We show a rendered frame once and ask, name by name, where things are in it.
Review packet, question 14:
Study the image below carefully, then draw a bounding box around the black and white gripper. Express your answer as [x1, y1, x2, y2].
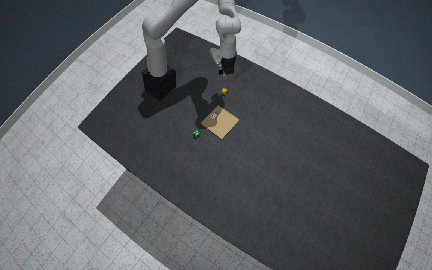
[210, 47, 237, 83]

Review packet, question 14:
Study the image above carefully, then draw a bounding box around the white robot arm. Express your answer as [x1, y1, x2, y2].
[142, 0, 242, 77]

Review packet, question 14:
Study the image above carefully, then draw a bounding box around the tan flat mat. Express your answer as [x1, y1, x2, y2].
[201, 105, 239, 139]

